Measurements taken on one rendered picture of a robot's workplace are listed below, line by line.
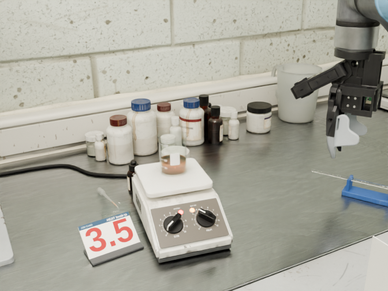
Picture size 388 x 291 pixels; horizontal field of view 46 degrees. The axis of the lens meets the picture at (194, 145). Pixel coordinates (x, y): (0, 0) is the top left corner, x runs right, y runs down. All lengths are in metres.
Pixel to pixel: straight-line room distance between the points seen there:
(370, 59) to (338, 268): 0.37
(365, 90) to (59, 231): 0.60
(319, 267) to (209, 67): 0.75
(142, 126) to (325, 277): 0.57
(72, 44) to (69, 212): 0.45
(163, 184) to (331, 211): 0.33
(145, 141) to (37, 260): 0.44
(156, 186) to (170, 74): 0.55
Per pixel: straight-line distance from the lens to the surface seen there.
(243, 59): 1.40
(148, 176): 0.83
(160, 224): 0.76
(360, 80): 0.90
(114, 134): 1.06
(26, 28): 1.16
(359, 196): 0.97
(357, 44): 0.86
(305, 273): 0.75
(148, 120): 1.10
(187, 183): 0.80
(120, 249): 0.79
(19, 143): 1.17
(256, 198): 0.94
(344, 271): 0.77
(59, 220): 0.90
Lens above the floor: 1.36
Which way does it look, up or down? 23 degrees down
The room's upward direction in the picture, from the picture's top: 1 degrees counter-clockwise
